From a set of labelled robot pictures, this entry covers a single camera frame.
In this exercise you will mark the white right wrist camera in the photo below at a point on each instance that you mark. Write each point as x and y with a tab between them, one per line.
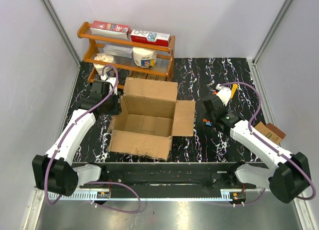
224	94

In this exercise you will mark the red white toothpaste box right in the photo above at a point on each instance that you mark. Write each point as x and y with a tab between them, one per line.
150	37

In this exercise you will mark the tan carton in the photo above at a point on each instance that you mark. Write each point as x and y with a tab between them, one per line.
156	77
141	75

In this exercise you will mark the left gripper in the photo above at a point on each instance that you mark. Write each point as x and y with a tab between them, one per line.
117	110

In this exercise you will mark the tan carton right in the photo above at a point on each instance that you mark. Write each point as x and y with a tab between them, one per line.
156	77

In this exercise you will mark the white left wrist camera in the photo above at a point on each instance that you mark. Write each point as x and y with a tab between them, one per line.
110	80

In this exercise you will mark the brown cardboard express box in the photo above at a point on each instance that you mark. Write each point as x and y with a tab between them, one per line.
151	116

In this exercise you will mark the tan carton left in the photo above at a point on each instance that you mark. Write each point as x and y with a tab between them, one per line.
141	75

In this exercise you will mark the white cup middle shelf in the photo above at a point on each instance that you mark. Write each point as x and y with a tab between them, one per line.
144	58

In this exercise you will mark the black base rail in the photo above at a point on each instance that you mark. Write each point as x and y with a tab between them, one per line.
173	180

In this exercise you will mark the orange wooden shelf rack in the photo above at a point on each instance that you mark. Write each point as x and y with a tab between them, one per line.
164	65

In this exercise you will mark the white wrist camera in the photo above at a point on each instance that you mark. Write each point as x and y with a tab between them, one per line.
224	94
110	80

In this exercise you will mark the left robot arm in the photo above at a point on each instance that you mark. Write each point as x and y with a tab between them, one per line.
53	171

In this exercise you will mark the yellow utility knife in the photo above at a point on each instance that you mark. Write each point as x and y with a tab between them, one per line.
233	90

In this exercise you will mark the grey flat box on shelf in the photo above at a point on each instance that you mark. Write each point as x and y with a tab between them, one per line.
117	50

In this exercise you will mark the red toothpaste box left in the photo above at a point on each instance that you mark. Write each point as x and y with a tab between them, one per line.
113	30

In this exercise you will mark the brown sponge pack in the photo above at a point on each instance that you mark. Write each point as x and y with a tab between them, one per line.
271	132

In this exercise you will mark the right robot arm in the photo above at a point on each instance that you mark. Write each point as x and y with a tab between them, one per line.
286	174

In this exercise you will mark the white cup lower left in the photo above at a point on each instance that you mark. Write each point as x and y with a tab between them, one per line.
104	72

